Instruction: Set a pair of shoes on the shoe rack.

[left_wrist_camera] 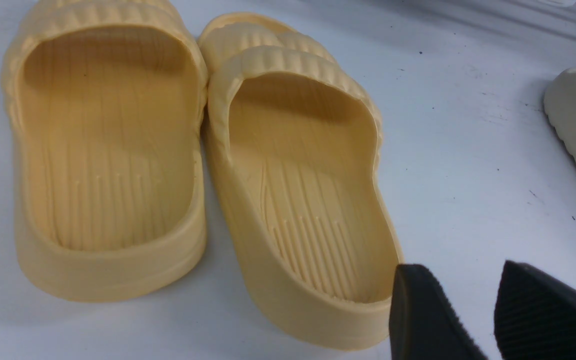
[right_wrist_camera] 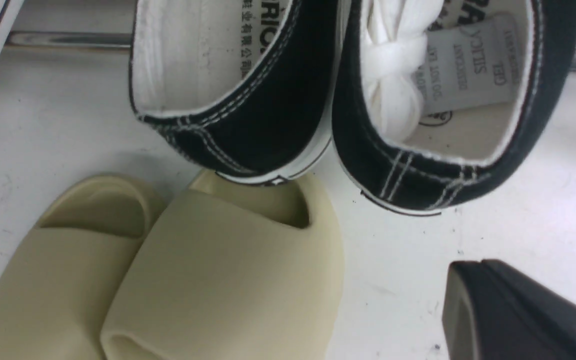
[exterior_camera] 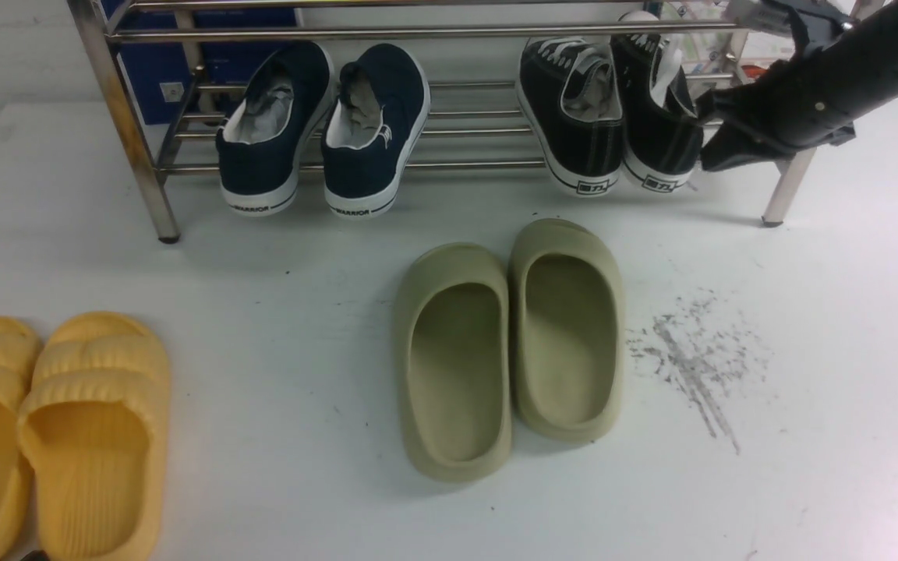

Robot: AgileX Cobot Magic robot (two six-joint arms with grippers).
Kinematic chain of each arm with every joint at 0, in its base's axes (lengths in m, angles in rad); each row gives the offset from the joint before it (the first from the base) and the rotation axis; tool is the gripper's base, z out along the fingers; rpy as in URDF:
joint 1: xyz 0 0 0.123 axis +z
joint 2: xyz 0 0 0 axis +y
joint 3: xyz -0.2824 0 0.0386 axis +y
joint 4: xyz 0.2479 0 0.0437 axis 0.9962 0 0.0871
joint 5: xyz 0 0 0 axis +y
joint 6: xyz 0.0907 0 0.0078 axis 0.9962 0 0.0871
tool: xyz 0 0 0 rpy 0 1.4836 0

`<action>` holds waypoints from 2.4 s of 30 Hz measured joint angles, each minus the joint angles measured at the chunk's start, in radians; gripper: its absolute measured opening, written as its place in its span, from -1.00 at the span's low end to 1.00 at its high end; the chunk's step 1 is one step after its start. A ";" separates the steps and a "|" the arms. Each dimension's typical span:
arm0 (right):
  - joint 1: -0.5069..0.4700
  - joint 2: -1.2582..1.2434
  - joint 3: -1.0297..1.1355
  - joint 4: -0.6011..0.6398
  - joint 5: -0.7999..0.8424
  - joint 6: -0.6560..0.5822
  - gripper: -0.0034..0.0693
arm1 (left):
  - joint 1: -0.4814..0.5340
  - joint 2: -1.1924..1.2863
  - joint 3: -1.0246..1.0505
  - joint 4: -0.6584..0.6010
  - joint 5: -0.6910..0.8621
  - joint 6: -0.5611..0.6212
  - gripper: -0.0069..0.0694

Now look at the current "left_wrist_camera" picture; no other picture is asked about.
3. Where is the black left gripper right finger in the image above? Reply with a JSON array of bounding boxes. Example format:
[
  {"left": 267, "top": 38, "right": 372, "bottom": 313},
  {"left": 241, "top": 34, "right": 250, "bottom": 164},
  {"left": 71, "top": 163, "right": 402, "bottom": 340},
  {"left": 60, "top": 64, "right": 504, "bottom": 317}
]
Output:
[{"left": 494, "top": 260, "right": 576, "bottom": 360}]

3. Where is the left yellow ribbed slipper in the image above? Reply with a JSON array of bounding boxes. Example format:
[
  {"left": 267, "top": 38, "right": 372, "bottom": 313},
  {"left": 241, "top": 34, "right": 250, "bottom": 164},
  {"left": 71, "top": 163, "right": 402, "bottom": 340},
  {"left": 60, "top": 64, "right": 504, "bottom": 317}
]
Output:
[{"left": 0, "top": 0, "right": 208, "bottom": 302}]

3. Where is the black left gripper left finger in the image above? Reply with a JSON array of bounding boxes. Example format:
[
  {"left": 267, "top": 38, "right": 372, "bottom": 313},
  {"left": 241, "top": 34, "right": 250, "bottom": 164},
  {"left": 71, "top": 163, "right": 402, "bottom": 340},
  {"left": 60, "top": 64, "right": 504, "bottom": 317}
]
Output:
[{"left": 389, "top": 264, "right": 487, "bottom": 360}]

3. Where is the right yellow ribbed slipper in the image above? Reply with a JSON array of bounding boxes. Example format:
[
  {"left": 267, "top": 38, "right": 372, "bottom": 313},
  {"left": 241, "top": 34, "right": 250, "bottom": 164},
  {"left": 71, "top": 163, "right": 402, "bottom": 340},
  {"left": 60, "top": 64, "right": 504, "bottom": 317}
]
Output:
[{"left": 198, "top": 12, "right": 403, "bottom": 351}]

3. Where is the yellow ribbed slipper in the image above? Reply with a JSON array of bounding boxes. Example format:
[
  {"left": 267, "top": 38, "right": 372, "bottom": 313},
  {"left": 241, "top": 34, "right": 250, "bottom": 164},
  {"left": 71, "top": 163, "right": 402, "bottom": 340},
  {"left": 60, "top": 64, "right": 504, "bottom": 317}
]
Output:
[
  {"left": 198, "top": 12, "right": 403, "bottom": 351},
  {"left": 0, "top": 0, "right": 208, "bottom": 302}
]

